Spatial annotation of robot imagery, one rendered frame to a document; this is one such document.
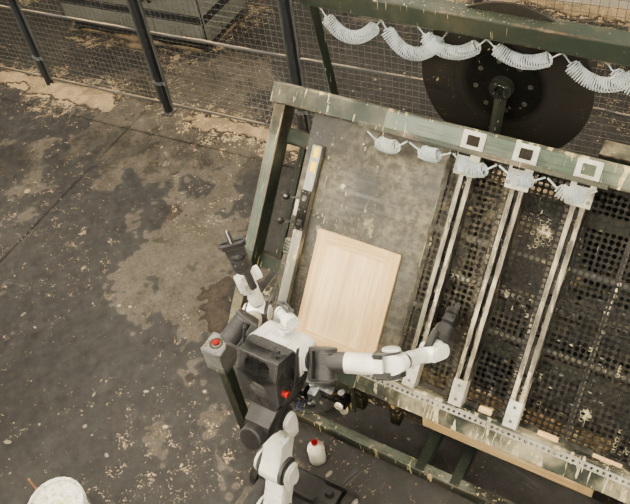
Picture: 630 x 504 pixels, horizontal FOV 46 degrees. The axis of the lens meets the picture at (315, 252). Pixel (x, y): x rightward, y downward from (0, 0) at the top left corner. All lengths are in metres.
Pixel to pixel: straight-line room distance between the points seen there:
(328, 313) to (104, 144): 3.63
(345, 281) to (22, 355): 2.60
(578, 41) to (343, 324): 1.63
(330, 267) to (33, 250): 3.03
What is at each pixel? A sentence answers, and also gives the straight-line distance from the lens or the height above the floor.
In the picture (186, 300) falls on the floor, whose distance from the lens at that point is 5.22.
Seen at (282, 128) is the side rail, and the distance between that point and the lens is 3.67.
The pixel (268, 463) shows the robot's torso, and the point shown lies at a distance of 3.63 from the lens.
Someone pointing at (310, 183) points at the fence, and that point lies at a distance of 3.58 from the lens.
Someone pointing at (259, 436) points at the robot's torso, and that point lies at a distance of 3.27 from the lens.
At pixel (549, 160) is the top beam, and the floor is 1.83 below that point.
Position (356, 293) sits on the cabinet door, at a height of 1.14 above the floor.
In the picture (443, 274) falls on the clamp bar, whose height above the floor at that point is 1.36.
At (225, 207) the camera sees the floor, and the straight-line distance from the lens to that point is 5.78.
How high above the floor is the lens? 3.88
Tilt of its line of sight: 47 degrees down
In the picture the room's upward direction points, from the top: 10 degrees counter-clockwise
